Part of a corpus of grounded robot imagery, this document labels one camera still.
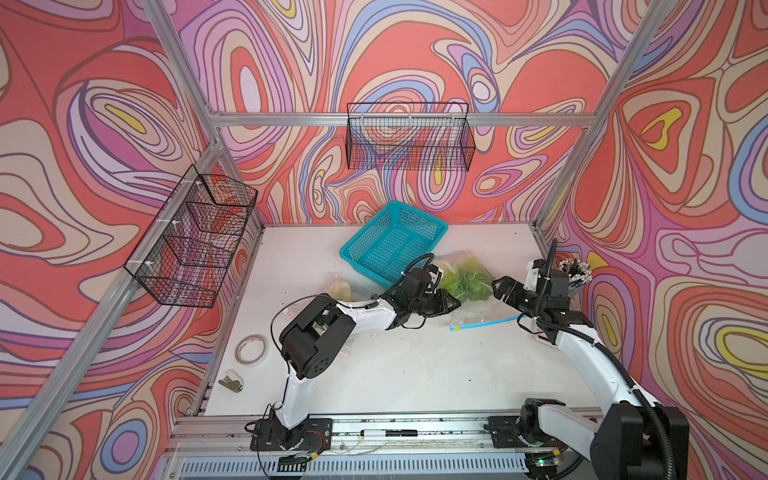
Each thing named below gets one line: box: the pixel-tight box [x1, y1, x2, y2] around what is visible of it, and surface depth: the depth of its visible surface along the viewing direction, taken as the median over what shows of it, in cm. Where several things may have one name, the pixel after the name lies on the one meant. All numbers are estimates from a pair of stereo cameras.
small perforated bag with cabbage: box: [318, 272, 359, 302], surface depth 98 cm
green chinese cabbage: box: [440, 257, 493, 303], surface depth 93 cm
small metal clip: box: [218, 375, 243, 393], surface depth 82 cm
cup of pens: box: [559, 258, 593, 289], surface depth 86 cm
